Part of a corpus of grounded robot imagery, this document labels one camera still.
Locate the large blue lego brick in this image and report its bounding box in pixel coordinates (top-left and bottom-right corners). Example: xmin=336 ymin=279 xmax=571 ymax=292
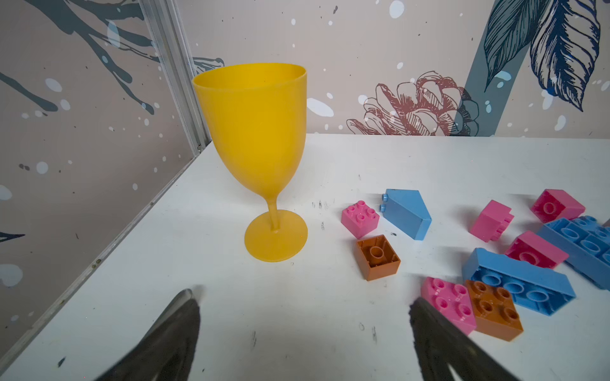
xmin=537 ymin=215 xmax=609 ymax=291

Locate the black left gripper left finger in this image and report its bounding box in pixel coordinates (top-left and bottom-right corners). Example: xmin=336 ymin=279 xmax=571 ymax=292
xmin=98 ymin=289 xmax=200 ymax=380

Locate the blue sloped lego brick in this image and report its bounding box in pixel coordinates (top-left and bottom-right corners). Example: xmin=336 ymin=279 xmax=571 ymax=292
xmin=380 ymin=189 xmax=432 ymax=241

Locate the yellow plastic goblet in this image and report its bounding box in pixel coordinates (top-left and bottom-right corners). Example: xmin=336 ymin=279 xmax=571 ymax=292
xmin=192 ymin=63 xmax=308 ymax=262

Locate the brown lego brick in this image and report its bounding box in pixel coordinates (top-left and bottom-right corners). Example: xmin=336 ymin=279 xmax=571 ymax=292
xmin=354 ymin=235 xmax=401 ymax=281
xmin=465 ymin=280 xmax=524 ymax=341

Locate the pink lego brick on side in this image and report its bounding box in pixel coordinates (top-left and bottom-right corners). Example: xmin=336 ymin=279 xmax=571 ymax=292
xmin=470 ymin=200 xmax=514 ymax=242

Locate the pink lego brick front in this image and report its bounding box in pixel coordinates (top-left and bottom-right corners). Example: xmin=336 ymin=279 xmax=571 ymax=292
xmin=420 ymin=277 xmax=477 ymax=336

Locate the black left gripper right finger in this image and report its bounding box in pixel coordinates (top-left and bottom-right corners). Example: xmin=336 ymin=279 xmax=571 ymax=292
xmin=409 ymin=297 xmax=516 ymax=380

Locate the blue long lego brick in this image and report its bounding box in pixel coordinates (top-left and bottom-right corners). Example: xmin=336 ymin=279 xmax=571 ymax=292
xmin=462 ymin=248 xmax=576 ymax=316

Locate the brown lego brick front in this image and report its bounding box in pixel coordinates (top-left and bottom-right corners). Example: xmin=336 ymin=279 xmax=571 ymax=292
xmin=465 ymin=280 xmax=524 ymax=341

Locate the small pink lego brick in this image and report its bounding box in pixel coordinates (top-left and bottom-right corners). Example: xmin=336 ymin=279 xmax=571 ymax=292
xmin=341 ymin=200 xmax=380 ymax=239

